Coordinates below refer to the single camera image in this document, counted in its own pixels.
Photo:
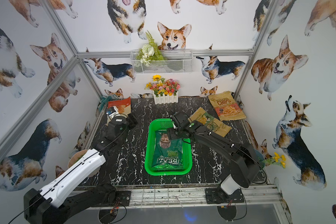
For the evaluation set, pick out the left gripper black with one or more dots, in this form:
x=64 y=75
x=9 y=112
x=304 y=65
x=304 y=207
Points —
x=131 y=120

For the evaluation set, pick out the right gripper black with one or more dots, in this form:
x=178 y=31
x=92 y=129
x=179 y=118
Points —
x=178 y=126

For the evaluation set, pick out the cassava chips bag red cream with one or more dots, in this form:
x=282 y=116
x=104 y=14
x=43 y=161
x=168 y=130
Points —
x=123 y=106

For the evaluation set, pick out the dark green REAL chips bag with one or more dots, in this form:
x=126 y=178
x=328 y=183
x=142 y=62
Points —
x=168 y=154

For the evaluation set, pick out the tan red CHIPS bag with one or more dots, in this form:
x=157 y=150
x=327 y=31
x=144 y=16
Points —
x=226 y=107

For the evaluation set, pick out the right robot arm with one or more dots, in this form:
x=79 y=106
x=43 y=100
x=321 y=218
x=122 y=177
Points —
x=243 y=163

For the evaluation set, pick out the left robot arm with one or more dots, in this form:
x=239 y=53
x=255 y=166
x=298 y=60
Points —
x=53 y=204

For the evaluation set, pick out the green plastic basket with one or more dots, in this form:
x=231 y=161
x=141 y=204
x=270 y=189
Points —
x=163 y=125

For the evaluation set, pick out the tan sour cream chips bag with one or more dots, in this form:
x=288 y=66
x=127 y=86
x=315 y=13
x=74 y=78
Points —
x=210 y=122

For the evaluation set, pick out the teal cloth in corner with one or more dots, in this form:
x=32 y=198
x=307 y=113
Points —
x=104 y=100

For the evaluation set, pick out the white picket fence flower box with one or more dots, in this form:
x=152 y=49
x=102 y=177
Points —
x=165 y=91

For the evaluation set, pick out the brown pot with green plant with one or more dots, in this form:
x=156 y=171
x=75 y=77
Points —
x=76 y=157

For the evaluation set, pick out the white green artificial flower bunch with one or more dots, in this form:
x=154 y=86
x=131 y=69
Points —
x=149 y=52

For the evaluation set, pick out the grey blue pot right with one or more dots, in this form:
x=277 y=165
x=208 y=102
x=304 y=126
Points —
x=260 y=158

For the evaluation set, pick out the yellow artificial flowers right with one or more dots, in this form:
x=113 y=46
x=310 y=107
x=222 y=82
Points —
x=277 y=159

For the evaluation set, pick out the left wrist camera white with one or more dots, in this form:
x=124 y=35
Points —
x=112 y=111

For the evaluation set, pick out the white wire wall basket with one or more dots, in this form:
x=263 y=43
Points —
x=176 y=61

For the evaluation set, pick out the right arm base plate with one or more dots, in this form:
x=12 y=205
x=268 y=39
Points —
x=218 y=196

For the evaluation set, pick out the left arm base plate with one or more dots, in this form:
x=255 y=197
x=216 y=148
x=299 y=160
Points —
x=118 y=198

